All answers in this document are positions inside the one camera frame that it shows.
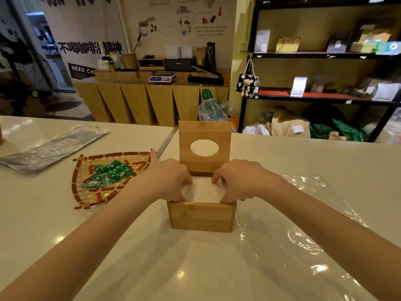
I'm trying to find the person's left hand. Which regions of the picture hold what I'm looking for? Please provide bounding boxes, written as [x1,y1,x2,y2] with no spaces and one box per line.
[140,158,193,203]

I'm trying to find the person's right hand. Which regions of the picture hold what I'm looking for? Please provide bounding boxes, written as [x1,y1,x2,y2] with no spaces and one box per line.
[211,159,277,205]

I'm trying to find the white tissue stack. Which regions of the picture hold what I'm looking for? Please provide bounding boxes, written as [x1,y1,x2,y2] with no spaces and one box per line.
[182,176,227,204]

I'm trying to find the bamboo tissue box with lid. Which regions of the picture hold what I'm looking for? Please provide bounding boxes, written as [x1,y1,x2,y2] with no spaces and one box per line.
[166,121,237,233]

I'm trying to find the person's right forearm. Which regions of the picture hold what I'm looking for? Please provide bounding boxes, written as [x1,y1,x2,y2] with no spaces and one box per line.
[261,177,401,301]

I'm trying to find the person's left forearm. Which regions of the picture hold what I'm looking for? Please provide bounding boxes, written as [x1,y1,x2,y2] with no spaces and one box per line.
[0,175,165,301]

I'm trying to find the clear plastic wrapper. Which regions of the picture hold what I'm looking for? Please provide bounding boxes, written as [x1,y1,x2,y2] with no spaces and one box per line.
[231,174,378,301]

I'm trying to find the pile of green candy packets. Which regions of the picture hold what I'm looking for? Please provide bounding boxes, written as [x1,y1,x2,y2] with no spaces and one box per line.
[82,159,135,189]

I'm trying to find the white plastic bag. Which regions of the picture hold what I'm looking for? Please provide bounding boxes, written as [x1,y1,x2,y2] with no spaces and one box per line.
[242,123,271,136]

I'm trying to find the green bottles in plastic bag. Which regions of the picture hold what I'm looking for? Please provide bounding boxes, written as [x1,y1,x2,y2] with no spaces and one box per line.
[197,89,232,123]

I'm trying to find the woven bamboo leaf-shaped basket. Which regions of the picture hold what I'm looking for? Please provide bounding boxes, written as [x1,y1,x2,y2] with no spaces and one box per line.
[71,149,157,210]

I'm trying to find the beige cloth bag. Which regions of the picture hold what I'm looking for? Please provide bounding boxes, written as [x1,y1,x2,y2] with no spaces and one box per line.
[270,106,311,138]

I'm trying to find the wooden counter cabinet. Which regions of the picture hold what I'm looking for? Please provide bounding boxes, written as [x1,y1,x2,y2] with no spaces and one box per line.
[73,69,231,128]

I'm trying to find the hanging teddy bear ornament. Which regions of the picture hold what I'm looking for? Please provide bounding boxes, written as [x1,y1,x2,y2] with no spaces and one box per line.
[235,53,261,98]

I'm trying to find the digital weighing scale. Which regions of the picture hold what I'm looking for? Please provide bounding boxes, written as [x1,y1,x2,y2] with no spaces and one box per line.
[148,71,177,84]

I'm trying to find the black heat sealer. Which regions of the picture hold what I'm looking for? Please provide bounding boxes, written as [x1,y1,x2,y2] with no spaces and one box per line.
[187,63,225,86]

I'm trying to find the dark grey box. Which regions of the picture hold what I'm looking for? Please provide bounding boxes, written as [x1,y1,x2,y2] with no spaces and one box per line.
[164,58,195,72]

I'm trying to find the silver foil bag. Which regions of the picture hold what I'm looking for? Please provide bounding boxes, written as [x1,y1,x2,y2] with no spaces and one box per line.
[0,123,110,173]

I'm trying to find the small wooden tray shelf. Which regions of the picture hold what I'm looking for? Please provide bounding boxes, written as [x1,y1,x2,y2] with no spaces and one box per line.
[137,57,165,71]

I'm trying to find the green plastic bag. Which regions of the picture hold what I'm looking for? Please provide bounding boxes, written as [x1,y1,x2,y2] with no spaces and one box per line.
[308,104,369,142]

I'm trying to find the round wooden pot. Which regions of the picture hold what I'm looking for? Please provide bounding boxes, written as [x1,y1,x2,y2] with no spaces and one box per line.
[122,53,139,71]

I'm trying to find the black coffee bag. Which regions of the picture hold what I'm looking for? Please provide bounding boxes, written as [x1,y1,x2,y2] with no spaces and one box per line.
[205,42,217,71]

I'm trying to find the white paper packets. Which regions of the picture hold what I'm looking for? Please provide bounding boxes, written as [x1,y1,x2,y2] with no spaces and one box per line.
[165,44,193,59]

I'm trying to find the white cups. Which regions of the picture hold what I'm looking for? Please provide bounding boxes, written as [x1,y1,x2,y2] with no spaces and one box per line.
[97,52,123,71]

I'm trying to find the white standing packet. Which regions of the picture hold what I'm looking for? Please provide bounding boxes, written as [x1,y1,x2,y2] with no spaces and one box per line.
[254,29,271,54]

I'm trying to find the yellow gift box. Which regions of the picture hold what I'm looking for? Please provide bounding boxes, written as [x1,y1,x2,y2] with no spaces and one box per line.
[275,37,301,53]

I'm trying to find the black metal shelf unit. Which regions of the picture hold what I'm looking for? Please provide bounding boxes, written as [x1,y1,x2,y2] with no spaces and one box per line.
[237,0,401,143]

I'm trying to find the white banner with black lettering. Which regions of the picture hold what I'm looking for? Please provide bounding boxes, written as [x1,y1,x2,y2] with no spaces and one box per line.
[39,0,128,80]

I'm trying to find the dark packet with label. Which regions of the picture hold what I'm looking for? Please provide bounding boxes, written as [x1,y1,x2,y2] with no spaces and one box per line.
[325,32,350,54]

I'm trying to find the white pouch bag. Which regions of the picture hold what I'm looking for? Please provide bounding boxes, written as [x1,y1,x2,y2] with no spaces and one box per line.
[371,83,401,102]

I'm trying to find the black standing fan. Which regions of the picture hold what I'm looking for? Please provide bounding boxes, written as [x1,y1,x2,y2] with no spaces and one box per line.
[0,34,59,102]

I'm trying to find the tan cardboard boxes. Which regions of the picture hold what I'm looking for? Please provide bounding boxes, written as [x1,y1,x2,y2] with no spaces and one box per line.
[349,24,393,54]

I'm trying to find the teal box with flower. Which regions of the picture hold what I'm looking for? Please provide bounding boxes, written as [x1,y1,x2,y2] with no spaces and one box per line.
[375,41,401,56]

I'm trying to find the coffee illustration wall poster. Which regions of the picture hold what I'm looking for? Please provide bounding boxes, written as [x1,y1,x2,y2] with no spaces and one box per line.
[118,0,237,59]

